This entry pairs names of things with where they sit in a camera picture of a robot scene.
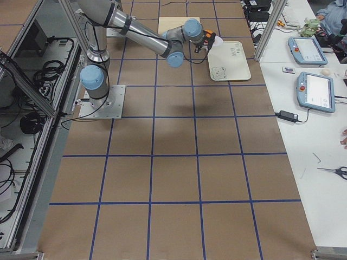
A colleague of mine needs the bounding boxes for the black scissors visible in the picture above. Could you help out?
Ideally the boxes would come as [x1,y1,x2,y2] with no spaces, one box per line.
[318,166,347,180]

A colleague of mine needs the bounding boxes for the teach pendant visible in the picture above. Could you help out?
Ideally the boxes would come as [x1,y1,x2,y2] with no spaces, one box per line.
[296,72,336,113]
[287,37,328,66]

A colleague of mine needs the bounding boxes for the white round plate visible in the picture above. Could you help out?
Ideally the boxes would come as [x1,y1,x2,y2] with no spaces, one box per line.
[212,36,223,47]

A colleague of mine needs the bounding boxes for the teach pendant near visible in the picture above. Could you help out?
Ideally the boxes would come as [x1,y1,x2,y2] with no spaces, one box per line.
[296,72,336,113]

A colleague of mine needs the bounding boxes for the gold cylinder tool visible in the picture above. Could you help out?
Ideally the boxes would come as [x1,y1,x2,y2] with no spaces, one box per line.
[277,20,286,28]

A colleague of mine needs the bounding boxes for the aluminium frame post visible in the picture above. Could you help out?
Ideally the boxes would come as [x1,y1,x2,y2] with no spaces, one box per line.
[254,0,287,61]

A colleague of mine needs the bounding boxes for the teach pendant far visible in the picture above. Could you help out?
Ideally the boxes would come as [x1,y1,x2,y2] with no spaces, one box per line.
[287,37,328,66]

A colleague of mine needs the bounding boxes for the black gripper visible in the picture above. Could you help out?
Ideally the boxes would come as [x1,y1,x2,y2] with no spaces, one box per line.
[194,30,216,53]

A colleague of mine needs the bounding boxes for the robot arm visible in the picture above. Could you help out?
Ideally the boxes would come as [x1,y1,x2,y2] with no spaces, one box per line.
[78,1,212,110]

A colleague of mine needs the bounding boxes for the cream bear tray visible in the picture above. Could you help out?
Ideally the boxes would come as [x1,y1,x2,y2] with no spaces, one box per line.
[208,41,251,81]

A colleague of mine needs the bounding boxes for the black cable bundle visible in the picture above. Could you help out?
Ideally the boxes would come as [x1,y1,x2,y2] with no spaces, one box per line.
[32,59,67,82]

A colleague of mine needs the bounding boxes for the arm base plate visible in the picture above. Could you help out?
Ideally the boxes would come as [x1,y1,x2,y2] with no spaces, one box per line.
[78,84,126,120]

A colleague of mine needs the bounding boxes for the bamboo cutting board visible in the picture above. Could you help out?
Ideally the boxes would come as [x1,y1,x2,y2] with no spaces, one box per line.
[158,17,200,35]

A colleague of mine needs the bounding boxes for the small card box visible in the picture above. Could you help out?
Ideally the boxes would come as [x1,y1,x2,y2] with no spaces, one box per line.
[282,67,295,74]

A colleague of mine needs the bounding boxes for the black power adapter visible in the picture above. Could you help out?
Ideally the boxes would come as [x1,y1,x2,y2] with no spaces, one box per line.
[277,110,298,123]

